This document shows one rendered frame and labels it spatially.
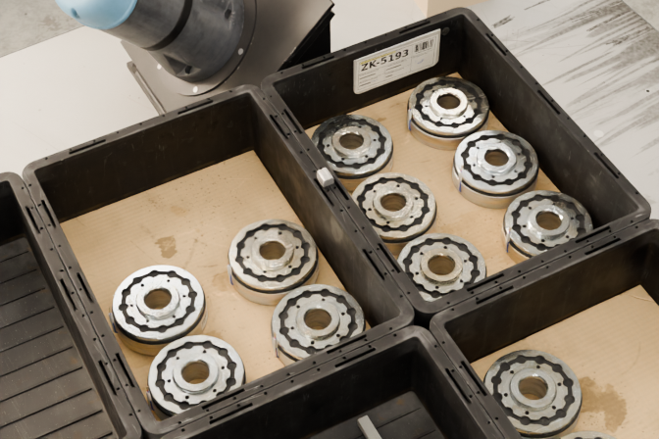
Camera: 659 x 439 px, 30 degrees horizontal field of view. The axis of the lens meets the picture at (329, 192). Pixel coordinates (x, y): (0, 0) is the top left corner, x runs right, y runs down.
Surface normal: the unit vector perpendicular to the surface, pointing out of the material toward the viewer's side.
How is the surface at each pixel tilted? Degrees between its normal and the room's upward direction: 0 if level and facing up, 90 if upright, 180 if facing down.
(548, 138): 90
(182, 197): 0
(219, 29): 58
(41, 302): 0
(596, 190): 90
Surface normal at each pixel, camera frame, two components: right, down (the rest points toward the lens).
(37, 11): -0.01, -0.65
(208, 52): 0.26, 0.58
